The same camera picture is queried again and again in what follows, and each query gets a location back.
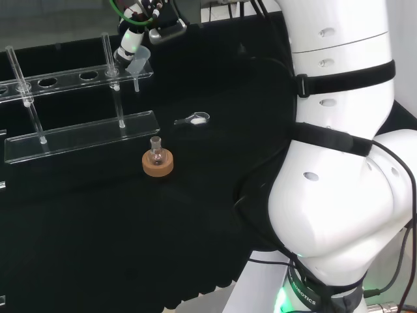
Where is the black bench cloth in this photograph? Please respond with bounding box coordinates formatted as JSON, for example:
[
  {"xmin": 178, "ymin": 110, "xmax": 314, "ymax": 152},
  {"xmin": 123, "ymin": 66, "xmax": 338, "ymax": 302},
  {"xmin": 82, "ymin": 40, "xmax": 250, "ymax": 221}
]
[{"xmin": 0, "ymin": 11, "xmax": 417, "ymax": 309}]

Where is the long black cable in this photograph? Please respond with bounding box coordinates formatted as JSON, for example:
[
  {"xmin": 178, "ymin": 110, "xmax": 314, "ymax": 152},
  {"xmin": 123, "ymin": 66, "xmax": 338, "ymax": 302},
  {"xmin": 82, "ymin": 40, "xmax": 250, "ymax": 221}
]
[{"xmin": 231, "ymin": 44, "xmax": 300, "ymax": 261}]

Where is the glass weighing funnel with powder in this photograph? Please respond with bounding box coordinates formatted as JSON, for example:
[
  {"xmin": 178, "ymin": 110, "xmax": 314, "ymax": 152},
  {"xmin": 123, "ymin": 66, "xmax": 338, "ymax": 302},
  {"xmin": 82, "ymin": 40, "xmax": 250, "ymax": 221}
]
[{"xmin": 173, "ymin": 111, "xmax": 210, "ymax": 127}]

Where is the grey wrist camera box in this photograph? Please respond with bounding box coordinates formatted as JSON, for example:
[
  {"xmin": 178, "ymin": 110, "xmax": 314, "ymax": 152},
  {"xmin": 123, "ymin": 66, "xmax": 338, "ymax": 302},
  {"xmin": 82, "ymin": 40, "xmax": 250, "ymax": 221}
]
[{"xmin": 149, "ymin": 6, "xmax": 188, "ymax": 46}]

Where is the green cable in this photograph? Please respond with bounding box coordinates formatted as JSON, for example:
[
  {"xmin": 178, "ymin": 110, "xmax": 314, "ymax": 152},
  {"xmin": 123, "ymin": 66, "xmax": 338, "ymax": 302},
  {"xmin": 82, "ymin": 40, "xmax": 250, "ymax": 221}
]
[{"xmin": 109, "ymin": 0, "xmax": 156, "ymax": 25}]

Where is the clear plastic funnel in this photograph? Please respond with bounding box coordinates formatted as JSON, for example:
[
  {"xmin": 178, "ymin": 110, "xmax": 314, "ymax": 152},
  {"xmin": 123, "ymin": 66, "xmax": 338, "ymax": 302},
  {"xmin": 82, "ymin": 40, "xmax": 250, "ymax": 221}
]
[{"xmin": 125, "ymin": 45, "xmax": 151, "ymax": 93}]

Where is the clear funnel stand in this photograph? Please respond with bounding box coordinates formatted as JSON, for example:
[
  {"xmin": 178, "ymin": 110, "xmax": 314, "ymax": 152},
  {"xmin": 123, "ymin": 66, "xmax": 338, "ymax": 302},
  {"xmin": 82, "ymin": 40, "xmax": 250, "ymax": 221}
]
[{"xmin": 0, "ymin": 31, "xmax": 161, "ymax": 166}]

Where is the cork ring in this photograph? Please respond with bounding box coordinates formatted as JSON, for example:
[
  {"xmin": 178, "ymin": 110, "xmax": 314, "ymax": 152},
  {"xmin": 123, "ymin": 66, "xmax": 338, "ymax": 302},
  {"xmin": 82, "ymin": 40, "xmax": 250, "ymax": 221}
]
[{"xmin": 141, "ymin": 148, "xmax": 175, "ymax": 179}]

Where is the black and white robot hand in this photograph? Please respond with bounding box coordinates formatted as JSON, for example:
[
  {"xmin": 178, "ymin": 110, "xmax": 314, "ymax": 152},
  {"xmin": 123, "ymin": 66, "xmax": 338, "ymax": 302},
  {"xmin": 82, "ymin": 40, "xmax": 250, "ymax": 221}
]
[{"xmin": 113, "ymin": 0, "xmax": 170, "ymax": 67}]

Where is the small round-bottom glass flask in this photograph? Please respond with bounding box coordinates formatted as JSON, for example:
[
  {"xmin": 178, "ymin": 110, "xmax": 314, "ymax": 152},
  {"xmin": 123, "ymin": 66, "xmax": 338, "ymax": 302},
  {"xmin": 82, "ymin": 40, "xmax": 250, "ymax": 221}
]
[{"xmin": 148, "ymin": 136, "xmax": 165, "ymax": 166}]

